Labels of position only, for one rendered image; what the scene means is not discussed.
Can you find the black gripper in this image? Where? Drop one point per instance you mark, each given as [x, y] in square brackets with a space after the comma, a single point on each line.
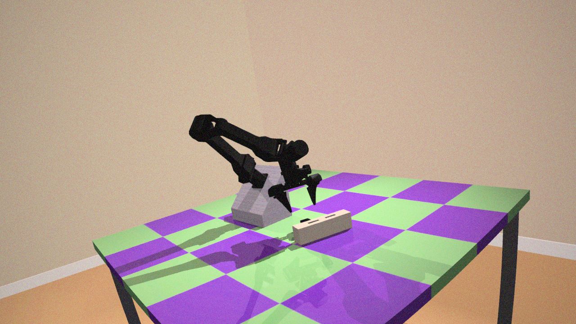
[278, 190]

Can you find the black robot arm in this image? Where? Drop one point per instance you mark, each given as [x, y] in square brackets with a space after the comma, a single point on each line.
[264, 147]

